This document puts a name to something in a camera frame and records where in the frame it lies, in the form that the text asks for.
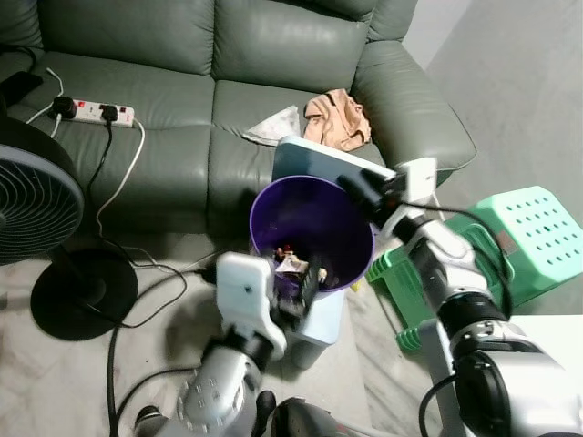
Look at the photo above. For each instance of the black robot torso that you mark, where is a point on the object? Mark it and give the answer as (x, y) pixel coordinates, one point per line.
(310, 419)

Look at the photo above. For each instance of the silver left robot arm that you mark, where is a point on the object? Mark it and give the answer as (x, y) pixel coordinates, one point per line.
(219, 391)

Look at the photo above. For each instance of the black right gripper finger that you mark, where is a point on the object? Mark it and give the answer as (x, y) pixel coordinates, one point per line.
(364, 208)
(353, 184)

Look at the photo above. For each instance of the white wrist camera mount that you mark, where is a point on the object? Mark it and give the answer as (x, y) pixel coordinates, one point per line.
(419, 177)
(246, 291)

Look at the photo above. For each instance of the black standing fan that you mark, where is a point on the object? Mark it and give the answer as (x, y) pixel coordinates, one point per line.
(84, 293)

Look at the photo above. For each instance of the black flat device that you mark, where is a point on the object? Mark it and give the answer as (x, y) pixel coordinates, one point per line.
(18, 87)

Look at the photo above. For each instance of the green leather sofa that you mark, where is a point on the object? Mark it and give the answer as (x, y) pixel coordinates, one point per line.
(137, 55)

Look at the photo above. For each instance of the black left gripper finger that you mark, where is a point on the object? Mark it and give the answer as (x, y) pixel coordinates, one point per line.
(316, 282)
(297, 280)

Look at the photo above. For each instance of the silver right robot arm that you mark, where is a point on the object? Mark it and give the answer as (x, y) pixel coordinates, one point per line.
(446, 259)

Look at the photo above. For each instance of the white patterned cloth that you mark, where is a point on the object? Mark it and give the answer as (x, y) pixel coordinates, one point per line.
(278, 127)

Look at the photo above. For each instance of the black power plug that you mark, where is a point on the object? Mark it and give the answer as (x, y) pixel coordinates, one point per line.
(64, 106)
(108, 114)

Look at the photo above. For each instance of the white power strip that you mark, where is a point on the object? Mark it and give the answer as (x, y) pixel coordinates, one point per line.
(89, 113)

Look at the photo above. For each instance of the yellow plastic scrap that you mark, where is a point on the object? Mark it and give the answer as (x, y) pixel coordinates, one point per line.
(357, 283)

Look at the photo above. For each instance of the peach cloth bag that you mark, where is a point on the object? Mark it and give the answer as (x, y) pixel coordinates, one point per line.
(337, 123)

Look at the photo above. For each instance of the green plastic stool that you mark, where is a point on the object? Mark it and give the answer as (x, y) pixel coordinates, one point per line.
(537, 232)

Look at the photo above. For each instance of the crumpled white snack wrapper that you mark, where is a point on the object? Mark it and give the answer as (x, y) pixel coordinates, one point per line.
(293, 264)

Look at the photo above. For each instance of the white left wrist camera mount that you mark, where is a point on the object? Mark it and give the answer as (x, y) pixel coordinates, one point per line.
(246, 291)

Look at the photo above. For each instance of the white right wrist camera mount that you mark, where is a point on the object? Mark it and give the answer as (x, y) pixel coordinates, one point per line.
(419, 177)

